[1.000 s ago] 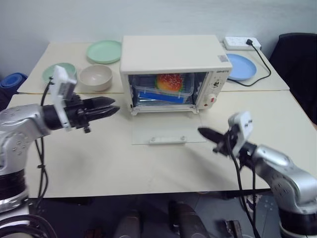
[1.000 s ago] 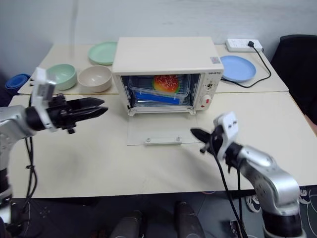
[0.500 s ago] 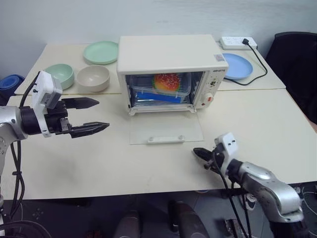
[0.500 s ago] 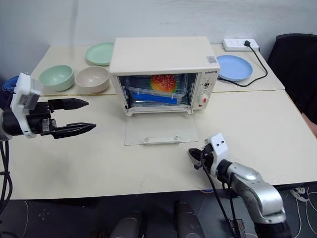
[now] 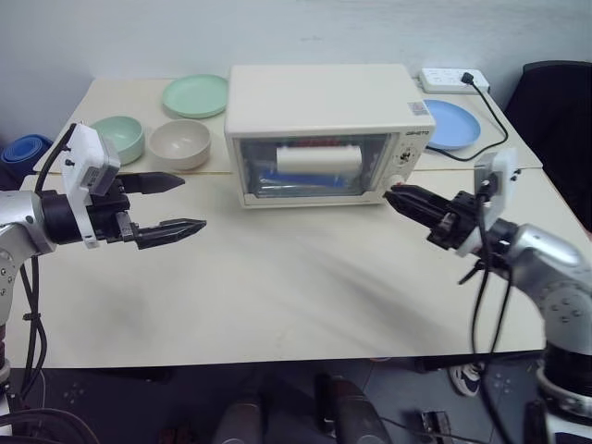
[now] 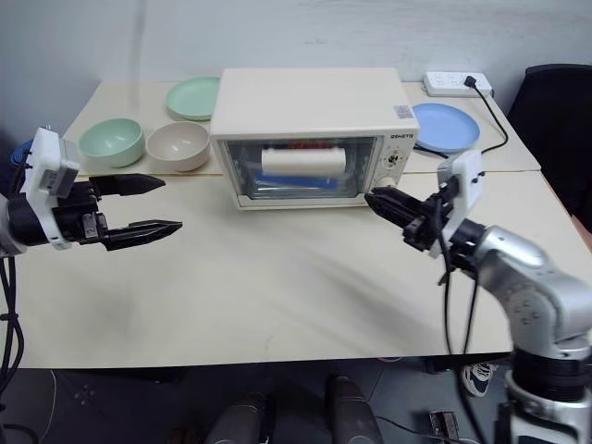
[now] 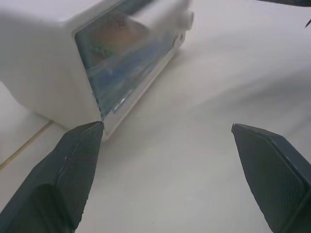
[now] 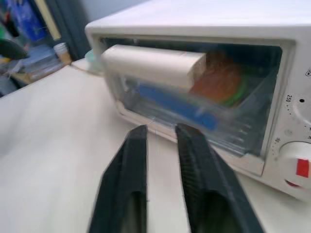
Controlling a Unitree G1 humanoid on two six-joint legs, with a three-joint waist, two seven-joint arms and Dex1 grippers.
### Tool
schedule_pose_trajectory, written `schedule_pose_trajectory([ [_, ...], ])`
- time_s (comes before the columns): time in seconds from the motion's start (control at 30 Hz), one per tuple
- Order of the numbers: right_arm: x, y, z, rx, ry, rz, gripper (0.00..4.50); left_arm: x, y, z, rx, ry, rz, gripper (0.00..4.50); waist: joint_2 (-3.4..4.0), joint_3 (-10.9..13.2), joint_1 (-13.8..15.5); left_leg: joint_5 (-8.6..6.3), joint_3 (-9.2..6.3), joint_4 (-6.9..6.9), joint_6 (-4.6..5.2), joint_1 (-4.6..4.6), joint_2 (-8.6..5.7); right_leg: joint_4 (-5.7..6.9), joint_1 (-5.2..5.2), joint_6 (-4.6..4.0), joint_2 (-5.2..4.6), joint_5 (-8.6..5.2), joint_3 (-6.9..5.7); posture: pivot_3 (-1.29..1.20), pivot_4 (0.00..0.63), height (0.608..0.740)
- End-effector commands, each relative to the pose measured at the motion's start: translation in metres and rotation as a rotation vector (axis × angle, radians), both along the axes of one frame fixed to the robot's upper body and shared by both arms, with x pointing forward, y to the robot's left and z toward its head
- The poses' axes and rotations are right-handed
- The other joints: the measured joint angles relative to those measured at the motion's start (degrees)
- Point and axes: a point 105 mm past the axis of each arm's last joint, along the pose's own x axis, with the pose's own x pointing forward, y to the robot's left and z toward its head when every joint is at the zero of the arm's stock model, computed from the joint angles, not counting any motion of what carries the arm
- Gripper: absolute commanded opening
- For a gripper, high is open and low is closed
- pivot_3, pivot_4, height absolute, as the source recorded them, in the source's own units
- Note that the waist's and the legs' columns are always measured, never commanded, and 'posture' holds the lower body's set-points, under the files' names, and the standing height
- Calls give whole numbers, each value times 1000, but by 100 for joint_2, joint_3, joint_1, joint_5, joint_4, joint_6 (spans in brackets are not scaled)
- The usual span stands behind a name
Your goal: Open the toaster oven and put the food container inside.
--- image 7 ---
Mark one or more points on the white toaster oven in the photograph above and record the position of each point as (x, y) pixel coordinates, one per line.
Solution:
(43, 63)

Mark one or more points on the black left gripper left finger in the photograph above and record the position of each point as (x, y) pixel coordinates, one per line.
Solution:
(56, 179)

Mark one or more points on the white oven control knob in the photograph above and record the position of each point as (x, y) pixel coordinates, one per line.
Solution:
(187, 20)

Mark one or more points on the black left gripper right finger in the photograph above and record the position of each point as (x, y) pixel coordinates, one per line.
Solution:
(272, 179)

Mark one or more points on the glass toaster oven door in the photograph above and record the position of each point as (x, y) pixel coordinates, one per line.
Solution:
(126, 70)

